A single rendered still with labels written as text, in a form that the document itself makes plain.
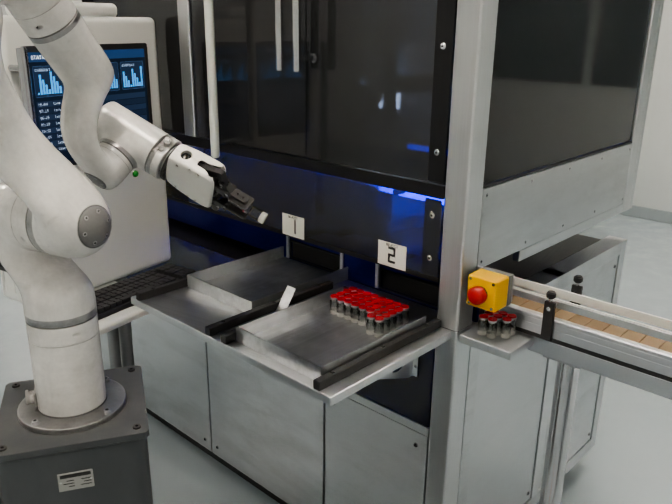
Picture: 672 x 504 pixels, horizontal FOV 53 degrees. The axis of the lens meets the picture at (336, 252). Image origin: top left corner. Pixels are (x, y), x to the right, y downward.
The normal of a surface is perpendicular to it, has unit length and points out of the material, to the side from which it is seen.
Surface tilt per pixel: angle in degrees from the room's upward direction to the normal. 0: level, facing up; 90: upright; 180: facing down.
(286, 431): 90
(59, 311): 86
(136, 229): 90
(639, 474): 0
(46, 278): 29
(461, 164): 90
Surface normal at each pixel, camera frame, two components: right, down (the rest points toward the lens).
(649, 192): -0.69, 0.22
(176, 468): 0.01, -0.95
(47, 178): 0.65, -0.04
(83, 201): 0.75, -0.25
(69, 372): 0.41, 0.30
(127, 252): 0.84, 0.18
